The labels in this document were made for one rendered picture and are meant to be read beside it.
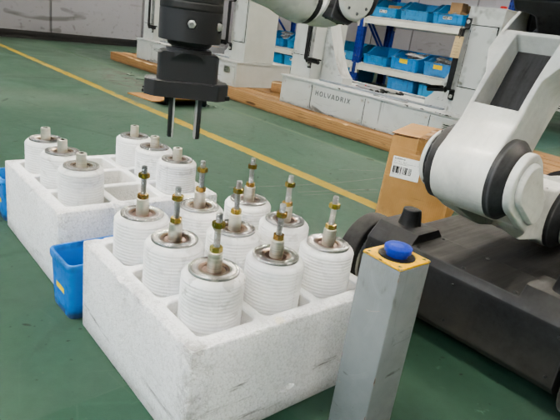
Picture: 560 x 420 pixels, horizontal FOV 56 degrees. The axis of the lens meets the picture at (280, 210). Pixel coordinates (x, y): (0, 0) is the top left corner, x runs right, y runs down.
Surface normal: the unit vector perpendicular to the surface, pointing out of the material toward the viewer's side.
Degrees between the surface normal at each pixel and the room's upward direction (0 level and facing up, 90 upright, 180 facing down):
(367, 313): 90
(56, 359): 0
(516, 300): 46
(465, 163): 73
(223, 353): 90
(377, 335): 90
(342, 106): 90
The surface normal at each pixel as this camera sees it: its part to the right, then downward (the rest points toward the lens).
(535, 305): -0.44, -0.56
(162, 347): -0.77, 0.12
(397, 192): -0.44, 0.22
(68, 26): 0.65, 0.34
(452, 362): 0.14, -0.93
